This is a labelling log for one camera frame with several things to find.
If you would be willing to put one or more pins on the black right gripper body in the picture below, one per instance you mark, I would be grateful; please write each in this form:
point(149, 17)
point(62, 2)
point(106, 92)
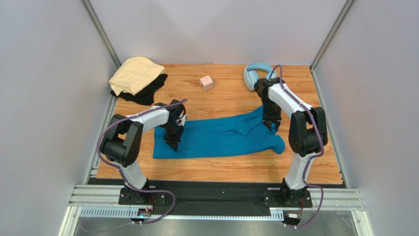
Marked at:
point(271, 116)

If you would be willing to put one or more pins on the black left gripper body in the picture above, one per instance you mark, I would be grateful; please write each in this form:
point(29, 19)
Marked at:
point(173, 132)

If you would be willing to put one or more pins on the blue t shirt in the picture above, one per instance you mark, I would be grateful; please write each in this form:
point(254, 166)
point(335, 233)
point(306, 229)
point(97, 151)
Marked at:
point(220, 137)

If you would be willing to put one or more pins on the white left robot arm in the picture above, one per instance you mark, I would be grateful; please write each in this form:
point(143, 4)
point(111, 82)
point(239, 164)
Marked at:
point(119, 146)

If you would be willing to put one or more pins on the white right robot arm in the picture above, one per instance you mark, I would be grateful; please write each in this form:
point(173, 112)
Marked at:
point(307, 134)

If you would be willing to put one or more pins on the black t shirt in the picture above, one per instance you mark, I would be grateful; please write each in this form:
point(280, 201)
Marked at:
point(146, 95)

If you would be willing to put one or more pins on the pink cube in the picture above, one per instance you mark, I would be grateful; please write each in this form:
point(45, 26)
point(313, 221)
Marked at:
point(206, 83)

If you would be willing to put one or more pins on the light blue headphones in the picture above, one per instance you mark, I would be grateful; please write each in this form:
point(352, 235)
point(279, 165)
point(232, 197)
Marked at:
point(251, 76)

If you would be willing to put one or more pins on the beige t shirt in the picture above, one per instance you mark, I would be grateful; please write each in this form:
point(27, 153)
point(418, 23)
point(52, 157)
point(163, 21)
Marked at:
point(134, 75)

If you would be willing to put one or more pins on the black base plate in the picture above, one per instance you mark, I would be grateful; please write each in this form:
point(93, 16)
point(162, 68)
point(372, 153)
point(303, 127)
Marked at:
point(197, 198)

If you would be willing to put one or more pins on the aluminium frame rail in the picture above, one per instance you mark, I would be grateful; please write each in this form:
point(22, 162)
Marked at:
point(336, 211)

